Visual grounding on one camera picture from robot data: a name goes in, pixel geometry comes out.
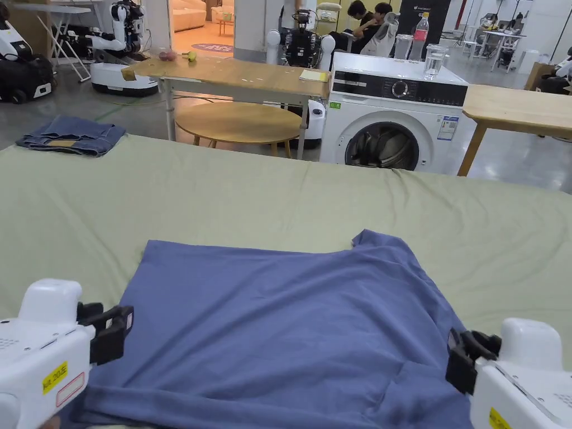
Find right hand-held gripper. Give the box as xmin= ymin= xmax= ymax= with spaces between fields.
xmin=446 ymin=318 xmax=572 ymax=429

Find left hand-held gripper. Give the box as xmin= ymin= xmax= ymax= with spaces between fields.
xmin=0 ymin=279 xmax=135 ymax=429

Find blue shirt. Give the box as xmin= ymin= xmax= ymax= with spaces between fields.
xmin=60 ymin=229 xmax=481 ymax=429

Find bed with pale green sheet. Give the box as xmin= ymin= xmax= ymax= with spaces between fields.
xmin=0 ymin=134 xmax=572 ymax=429

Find folded blue jeans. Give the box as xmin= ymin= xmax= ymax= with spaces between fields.
xmin=15 ymin=115 xmax=127 ymax=158

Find round wooden table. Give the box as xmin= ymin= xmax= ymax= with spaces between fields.
xmin=175 ymin=102 xmax=301 ymax=159

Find light wooden table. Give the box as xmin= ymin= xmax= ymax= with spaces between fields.
xmin=456 ymin=84 xmax=572 ymax=177

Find white washing machine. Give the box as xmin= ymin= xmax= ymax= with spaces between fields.
xmin=319 ymin=12 xmax=469 ymax=176

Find black and white robot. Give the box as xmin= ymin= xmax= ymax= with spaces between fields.
xmin=0 ymin=8 xmax=58 ymax=104

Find rectangular wooden table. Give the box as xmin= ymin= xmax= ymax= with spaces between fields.
xmin=121 ymin=50 xmax=331 ymax=161

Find white humanoid robot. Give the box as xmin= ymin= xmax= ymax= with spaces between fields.
xmin=66 ymin=0 xmax=159 ymax=98

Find brown carton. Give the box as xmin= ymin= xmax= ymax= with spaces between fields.
xmin=523 ymin=61 xmax=557 ymax=92

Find white folding table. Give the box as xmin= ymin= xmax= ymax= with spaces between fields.
xmin=6 ymin=0 xmax=92 ymax=83

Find cream sofa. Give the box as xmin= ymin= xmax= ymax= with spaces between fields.
xmin=171 ymin=0 xmax=235 ymax=33

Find white desk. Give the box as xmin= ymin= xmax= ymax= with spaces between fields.
xmin=462 ymin=13 xmax=528 ymax=72

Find white office chair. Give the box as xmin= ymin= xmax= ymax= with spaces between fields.
xmin=359 ymin=12 xmax=399 ymax=58

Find black robot with white shoulders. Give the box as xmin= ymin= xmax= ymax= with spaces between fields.
xmin=266 ymin=9 xmax=337 ymax=150

